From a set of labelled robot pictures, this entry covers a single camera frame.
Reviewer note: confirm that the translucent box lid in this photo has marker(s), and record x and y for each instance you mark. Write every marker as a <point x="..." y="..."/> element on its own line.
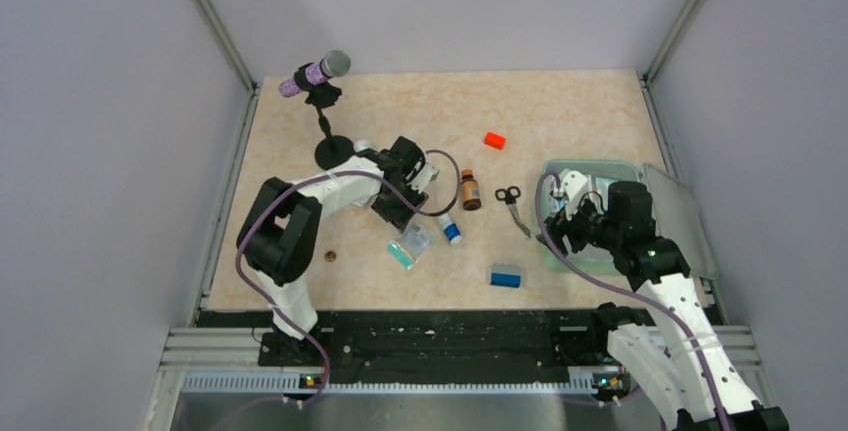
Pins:
<point x="678" y="217"/>

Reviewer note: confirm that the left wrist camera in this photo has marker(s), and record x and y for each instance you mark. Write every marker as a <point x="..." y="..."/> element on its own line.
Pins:
<point x="427" y="174"/>

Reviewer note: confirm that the purple grey microphone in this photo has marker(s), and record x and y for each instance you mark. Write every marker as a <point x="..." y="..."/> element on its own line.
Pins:
<point x="334" y="64"/>

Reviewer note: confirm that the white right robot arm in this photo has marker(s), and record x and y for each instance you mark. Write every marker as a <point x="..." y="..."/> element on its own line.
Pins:
<point x="691" y="382"/>

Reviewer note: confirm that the orange block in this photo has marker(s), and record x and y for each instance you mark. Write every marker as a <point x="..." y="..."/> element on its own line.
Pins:
<point x="494" y="140"/>

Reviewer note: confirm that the white blue small bottle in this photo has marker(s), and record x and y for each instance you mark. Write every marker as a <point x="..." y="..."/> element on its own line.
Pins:
<point x="450" y="229"/>

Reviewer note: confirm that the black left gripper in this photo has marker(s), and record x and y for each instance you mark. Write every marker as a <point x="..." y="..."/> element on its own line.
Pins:
<point x="398" y="217"/>

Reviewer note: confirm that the black handled scissors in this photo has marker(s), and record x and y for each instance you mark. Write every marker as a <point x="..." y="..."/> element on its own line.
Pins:
<point x="509" y="196"/>

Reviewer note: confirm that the blue grey small box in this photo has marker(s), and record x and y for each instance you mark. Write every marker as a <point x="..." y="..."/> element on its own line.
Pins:
<point x="506" y="275"/>

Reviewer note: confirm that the white teal small bottle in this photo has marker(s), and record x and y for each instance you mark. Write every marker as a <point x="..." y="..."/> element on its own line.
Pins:
<point x="362" y="145"/>

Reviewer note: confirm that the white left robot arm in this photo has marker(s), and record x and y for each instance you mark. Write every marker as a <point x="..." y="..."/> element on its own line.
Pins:
<point x="279" y="235"/>

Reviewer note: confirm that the black microphone stand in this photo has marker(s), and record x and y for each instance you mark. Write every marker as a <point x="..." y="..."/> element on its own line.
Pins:
<point x="333" y="150"/>

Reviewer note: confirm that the clear teal zip bag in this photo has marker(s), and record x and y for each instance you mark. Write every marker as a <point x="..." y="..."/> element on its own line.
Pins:
<point x="408" y="247"/>

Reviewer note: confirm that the blue cotton ball bag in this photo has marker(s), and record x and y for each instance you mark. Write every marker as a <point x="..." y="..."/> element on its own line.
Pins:
<point x="597" y="195"/>

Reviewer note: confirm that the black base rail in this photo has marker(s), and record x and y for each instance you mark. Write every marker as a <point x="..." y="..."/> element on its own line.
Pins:
<point x="445" y="347"/>

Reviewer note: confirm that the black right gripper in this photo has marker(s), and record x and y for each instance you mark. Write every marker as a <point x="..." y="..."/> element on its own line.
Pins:
<point x="560" y="224"/>

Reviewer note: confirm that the brown medicine bottle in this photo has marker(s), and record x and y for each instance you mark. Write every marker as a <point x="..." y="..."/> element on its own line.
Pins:
<point x="470" y="192"/>

